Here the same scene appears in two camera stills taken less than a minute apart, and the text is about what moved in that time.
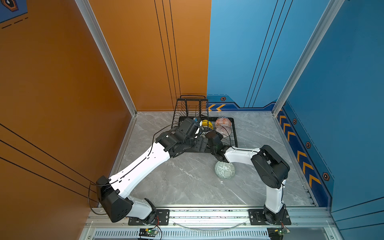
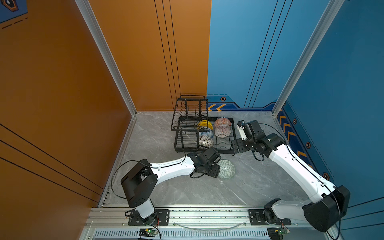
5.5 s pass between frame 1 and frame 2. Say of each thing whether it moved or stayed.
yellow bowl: stayed
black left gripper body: moved
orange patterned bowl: stayed
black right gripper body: moved
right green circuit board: stayed
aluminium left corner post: stayed
